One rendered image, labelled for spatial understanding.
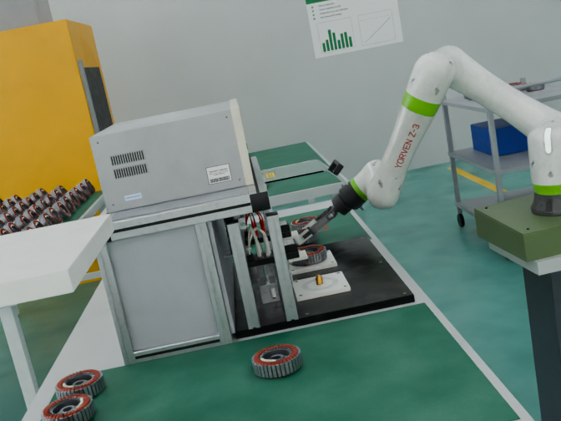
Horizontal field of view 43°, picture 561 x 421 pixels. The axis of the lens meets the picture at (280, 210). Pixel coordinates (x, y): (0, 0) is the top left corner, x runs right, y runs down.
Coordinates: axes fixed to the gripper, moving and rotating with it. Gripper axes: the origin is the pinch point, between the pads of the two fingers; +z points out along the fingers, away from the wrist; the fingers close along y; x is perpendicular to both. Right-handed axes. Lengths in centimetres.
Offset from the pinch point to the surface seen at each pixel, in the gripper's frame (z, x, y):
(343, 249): -13.8, -10.1, -19.3
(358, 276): -21, -14, -49
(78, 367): 40, 19, -89
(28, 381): 121, 24, -15
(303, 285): -8, -6, -54
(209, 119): -24, 45, -69
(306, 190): 17, 6, 100
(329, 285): -15, -10, -57
